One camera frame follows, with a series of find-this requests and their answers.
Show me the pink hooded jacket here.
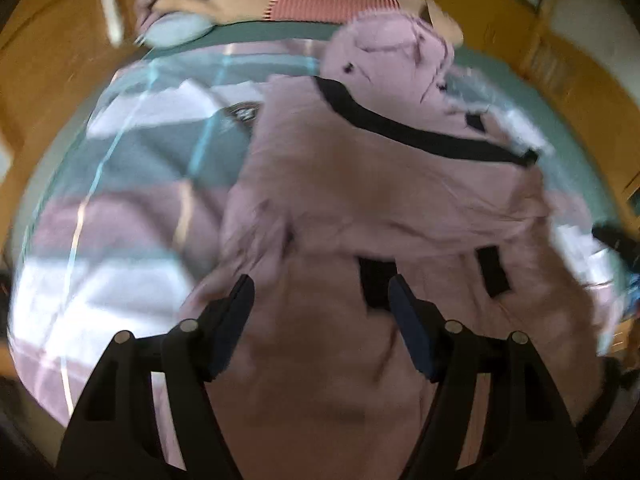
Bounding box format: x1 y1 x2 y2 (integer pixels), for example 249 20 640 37
184 11 604 479

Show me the green quilted mattress cover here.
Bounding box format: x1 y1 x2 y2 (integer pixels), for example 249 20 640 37
143 22 622 224

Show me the plaid patchwork duvet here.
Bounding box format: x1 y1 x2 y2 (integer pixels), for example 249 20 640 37
10 39 617 425

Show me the wooden headboard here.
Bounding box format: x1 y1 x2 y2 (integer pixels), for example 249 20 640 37
1 0 136 264

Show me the light blue neck pillow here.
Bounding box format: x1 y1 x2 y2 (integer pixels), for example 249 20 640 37
136 12 214 49

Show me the large plush toy striped shirt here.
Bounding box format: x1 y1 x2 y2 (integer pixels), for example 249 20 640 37
152 0 463 47

